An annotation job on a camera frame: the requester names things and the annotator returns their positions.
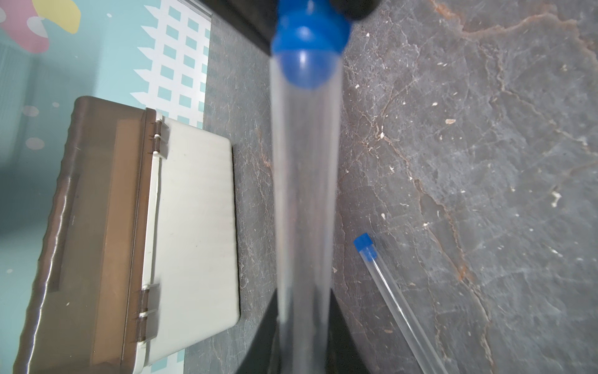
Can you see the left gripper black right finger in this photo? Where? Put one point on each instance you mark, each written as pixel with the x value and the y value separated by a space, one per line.
pixel 342 355

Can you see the clear test tube diagonal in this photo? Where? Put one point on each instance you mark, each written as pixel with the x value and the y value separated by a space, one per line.
pixel 417 340

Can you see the clear test tube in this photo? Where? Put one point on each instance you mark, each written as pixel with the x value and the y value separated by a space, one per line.
pixel 306 98

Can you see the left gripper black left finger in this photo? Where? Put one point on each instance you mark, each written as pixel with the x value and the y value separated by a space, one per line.
pixel 263 356

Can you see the brown lid storage box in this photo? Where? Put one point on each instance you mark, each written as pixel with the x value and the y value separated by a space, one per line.
pixel 139 259

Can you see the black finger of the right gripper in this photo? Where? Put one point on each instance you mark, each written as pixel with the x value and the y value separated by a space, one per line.
pixel 355 10
pixel 254 19

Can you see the blue stopper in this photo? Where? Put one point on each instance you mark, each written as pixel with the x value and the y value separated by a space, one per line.
pixel 366 248
pixel 309 40

